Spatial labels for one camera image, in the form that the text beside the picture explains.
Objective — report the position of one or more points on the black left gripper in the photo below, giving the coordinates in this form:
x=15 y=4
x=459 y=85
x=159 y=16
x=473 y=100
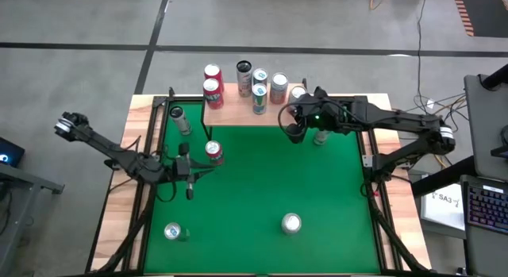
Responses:
x=183 y=168

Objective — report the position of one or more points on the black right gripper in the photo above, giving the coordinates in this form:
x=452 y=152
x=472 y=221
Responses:
x=327 y=116

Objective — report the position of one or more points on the red Fanta can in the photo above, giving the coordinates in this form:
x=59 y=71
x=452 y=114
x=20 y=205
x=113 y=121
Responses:
x=212 y=90
x=214 y=150
x=212 y=70

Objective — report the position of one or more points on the white red Spindrift can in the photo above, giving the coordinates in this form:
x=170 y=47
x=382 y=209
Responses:
x=291 y=223
x=297 y=92

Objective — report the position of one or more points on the white orange Spindrift can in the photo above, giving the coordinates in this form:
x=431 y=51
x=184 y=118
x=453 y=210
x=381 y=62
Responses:
x=279 y=84

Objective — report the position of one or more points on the blue silver Red Bull can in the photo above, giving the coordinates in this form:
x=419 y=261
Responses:
x=173 y=231
x=260 y=75
x=259 y=94

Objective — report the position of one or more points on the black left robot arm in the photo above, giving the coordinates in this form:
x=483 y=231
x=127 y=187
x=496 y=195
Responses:
x=103 y=146

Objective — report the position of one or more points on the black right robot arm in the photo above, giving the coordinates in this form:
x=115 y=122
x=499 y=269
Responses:
x=397 y=118

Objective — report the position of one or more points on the green table mat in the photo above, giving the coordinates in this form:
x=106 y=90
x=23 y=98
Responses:
x=258 y=197

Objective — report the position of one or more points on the black desk strut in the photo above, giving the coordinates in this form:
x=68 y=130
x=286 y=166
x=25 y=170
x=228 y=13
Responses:
x=440 y=175

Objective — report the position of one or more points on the white paper sheet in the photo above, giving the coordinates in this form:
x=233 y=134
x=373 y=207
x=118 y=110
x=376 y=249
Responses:
x=442 y=207

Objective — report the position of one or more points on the grey side table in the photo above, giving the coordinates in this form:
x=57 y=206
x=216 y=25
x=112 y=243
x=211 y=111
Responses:
x=24 y=178

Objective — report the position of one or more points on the grey desk top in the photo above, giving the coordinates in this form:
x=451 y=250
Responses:
x=484 y=122

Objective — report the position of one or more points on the black computer tower blue lights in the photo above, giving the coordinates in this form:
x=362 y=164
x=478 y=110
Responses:
x=10 y=150

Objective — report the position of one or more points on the black monitor pole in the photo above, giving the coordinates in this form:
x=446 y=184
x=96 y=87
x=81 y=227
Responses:
x=498 y=76

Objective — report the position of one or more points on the black monitor stand base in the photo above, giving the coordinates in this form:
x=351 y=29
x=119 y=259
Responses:
x=502 y=150

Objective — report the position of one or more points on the black backlit keyboard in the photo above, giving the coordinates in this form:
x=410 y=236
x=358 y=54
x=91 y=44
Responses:
x=488 y=207

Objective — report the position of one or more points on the black mat striped edge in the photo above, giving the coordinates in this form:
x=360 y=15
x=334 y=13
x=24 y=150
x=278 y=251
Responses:
x=488 y=11

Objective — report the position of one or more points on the grey keyboard tray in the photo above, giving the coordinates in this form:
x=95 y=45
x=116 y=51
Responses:
x=488 y=253

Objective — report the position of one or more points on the black aluminium table frame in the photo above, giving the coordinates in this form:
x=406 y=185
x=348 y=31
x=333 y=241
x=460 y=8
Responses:
x=341 y=98

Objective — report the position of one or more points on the wooden shelf black metal frame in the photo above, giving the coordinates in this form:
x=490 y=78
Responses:
x=238 y=115

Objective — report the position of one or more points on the silver mounting bracket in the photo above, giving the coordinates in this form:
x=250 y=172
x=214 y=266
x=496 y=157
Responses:
x=367 y=161

